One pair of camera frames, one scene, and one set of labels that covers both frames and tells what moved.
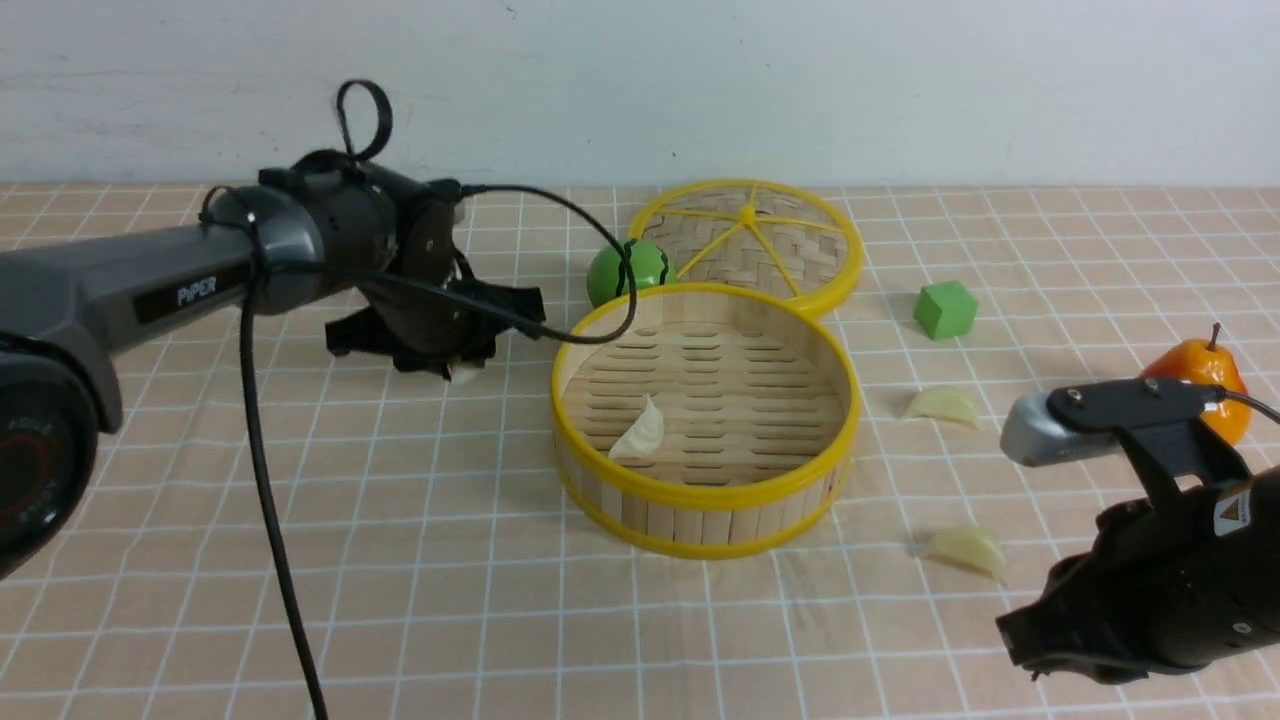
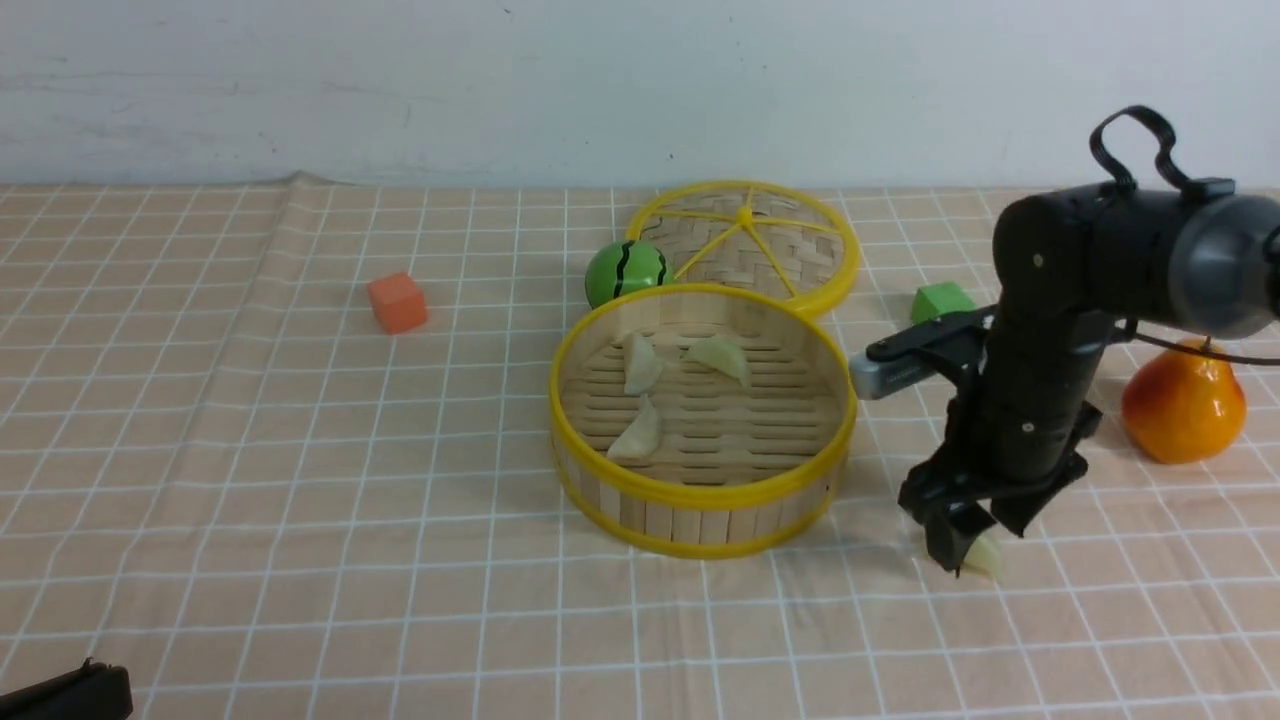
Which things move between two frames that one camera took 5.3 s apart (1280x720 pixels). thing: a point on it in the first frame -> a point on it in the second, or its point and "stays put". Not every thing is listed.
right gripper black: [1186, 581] -> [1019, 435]
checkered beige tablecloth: [436, 571] stays put
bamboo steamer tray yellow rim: [723, 417] stays put
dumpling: [461, 374] -> [644, 365]
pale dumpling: [971, 546] stays put
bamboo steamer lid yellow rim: [779, 238] stays put
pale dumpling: [946, 402] -> [720, 352]
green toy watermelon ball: [647, 265] stays put
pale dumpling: [643, 437] stays put
